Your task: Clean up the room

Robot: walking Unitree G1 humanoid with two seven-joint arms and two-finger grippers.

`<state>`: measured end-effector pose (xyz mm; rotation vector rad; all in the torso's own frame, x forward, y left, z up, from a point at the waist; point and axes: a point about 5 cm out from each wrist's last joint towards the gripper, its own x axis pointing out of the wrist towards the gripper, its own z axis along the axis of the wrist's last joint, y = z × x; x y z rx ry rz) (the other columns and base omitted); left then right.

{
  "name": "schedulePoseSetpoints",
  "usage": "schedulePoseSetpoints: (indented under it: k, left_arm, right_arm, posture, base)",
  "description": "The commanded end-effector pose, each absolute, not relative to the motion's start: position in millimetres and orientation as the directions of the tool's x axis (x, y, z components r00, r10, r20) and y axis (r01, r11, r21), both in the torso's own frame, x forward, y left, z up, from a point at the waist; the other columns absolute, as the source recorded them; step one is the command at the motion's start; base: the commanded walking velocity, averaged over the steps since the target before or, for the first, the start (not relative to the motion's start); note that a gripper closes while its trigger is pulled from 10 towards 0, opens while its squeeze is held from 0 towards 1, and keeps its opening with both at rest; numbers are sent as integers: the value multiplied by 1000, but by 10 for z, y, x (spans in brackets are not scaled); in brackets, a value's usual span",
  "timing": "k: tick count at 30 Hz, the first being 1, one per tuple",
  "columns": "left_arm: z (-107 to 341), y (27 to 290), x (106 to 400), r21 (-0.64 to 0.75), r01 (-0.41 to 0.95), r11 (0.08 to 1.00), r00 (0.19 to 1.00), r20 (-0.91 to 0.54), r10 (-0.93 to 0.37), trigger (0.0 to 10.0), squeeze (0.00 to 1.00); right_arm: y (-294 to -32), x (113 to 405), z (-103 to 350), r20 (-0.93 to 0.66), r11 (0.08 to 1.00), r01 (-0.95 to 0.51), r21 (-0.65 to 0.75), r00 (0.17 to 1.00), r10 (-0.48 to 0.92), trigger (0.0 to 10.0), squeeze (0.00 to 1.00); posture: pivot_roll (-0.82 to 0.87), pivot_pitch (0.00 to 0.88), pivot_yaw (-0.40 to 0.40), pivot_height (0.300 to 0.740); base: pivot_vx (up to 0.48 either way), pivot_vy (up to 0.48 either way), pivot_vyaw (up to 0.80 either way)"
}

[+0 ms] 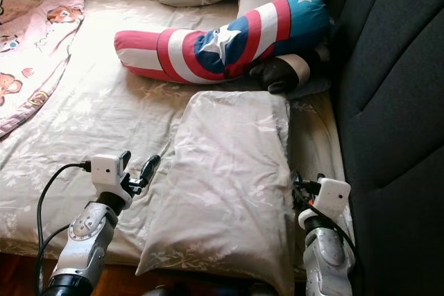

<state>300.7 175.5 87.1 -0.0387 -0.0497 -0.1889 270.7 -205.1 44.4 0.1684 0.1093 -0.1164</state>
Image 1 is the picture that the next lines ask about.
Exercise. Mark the red white blue star bolster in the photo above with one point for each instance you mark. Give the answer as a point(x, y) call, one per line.
point(194, 53)

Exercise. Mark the pink cartoon bear blanket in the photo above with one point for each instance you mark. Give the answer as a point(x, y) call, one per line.
point(28, 53)

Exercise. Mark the dark brown plush toy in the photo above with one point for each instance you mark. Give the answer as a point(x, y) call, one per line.
point(277, 74)

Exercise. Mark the dark grey padded chair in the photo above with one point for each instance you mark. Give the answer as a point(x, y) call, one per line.
point(395, 67)

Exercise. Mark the grey floral flat pillow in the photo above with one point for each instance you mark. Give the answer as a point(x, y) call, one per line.
point(222, 185)

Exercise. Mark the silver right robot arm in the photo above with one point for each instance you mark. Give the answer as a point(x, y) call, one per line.
point(326, 261)

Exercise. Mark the bed with grey floral sheet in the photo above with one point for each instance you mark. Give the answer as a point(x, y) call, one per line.
point(111, 123)

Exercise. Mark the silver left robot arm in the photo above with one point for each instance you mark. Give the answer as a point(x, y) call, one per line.
point(87, 240)

